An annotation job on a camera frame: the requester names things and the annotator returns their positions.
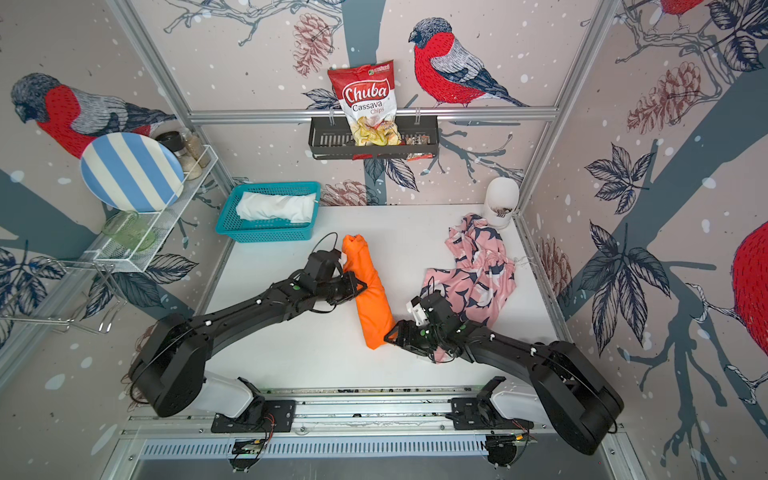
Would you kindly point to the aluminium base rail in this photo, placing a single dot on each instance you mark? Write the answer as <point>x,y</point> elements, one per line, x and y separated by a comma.
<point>401,411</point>

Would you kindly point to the orange cloth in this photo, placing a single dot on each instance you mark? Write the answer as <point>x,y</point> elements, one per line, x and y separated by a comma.
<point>373,308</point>

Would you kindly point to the beige spice jar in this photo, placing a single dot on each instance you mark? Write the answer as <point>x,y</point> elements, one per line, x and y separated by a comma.
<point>193,158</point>

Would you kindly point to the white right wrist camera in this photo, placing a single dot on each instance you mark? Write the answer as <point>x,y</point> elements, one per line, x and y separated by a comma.
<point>417,311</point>

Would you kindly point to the red Chuba chips bag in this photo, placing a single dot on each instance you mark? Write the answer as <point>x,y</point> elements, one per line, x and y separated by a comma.
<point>366,95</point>

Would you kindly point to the white mannequin head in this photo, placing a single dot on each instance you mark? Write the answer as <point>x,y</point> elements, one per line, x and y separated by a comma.
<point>501,201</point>

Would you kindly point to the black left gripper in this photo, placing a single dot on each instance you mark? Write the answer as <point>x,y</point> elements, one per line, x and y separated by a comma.
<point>352,289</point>

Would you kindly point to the blue white striped plate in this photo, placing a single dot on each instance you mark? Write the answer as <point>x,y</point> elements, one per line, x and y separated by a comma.
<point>132,172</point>

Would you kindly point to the teal plastic basket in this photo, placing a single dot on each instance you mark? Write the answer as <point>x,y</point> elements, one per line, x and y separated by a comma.
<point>240,230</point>

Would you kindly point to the green glass cup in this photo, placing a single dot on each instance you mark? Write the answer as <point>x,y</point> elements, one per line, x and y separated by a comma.
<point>129,230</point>

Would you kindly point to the clear acrylic wall shelf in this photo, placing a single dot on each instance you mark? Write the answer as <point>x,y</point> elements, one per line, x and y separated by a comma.
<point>156,228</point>

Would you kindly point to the white shorts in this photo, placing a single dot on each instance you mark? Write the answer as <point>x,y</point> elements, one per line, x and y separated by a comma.
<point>262,207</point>

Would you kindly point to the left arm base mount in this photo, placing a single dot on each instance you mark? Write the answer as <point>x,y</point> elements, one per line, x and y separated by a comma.
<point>269,416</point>

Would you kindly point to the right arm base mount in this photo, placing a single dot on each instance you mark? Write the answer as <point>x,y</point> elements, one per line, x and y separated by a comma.
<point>478,413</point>

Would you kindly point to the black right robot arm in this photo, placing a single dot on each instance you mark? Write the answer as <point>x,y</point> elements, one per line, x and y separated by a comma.
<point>580,403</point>

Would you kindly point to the dark lid spice jar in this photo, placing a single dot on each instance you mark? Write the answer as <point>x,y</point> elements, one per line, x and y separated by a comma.
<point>174,142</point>

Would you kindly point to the pink patterned cloth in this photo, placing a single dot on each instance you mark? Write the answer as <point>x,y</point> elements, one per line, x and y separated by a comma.
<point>476,289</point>

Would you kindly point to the metal wire rack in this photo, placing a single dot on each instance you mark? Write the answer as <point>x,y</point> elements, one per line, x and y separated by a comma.
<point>65,295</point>

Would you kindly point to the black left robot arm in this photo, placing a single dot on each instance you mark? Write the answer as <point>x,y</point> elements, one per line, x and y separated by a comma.
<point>169,369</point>

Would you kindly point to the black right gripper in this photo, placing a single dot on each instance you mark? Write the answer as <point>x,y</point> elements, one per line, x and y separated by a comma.
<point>409,339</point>

